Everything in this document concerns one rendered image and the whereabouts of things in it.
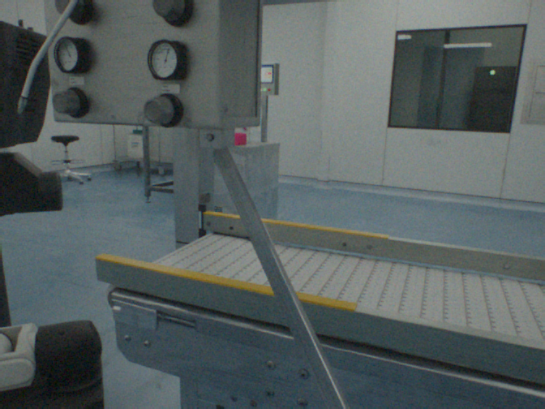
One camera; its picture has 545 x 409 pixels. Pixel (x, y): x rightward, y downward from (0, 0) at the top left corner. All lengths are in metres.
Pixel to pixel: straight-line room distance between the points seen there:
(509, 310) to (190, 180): 0.57
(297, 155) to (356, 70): 1.39
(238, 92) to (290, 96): 5.56
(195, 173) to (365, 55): 5.00
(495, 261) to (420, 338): 0.29
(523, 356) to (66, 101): 0.51
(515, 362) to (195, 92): 0.38
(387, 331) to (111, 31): 0.41
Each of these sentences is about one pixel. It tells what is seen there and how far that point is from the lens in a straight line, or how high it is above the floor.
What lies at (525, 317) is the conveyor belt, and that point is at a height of 0.80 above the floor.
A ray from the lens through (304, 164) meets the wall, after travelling 5.95.
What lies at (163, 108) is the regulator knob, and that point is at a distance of 0.41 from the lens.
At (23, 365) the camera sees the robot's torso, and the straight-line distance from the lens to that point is 1.44.
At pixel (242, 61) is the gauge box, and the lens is 0.46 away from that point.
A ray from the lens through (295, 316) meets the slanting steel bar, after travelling 0.37.
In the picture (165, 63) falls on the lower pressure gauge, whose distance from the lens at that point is 0.43.
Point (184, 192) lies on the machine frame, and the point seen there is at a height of 0.87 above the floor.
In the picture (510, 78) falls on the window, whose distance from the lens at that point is 5.49.
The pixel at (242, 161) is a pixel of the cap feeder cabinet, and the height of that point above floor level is 0.65.
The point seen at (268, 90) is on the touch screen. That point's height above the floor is 1.17.
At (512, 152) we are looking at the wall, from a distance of 5.49.
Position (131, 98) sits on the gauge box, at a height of 1.04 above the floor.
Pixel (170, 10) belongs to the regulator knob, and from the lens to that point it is 0.42.
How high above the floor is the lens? 1.03
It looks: 14 degrees down
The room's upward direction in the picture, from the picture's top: 2 degrees clockwise
